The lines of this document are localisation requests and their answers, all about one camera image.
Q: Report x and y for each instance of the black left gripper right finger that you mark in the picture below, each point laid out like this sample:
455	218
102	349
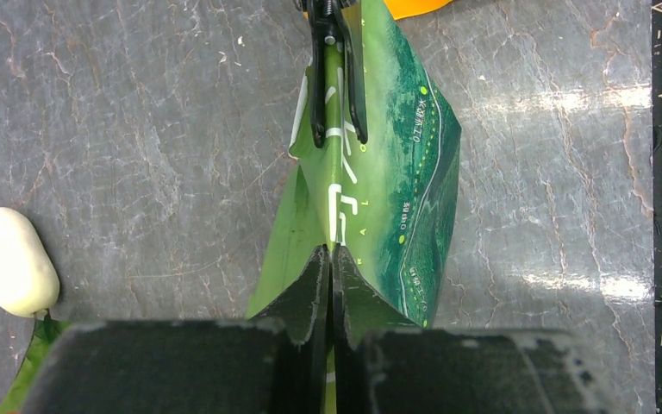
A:
385	363

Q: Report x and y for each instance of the black bag clip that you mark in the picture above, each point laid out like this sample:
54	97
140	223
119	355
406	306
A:
336	38

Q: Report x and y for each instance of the green leaf toy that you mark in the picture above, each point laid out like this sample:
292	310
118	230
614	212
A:
45	333

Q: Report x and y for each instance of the white oval toy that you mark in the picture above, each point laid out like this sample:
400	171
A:
29	284

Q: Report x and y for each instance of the green litter bag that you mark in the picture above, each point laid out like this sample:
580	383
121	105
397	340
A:
391	202

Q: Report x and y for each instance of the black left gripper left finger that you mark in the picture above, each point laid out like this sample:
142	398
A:
274	362

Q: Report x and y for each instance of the yellow plastic scoop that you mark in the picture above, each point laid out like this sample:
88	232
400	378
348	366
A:
402	9

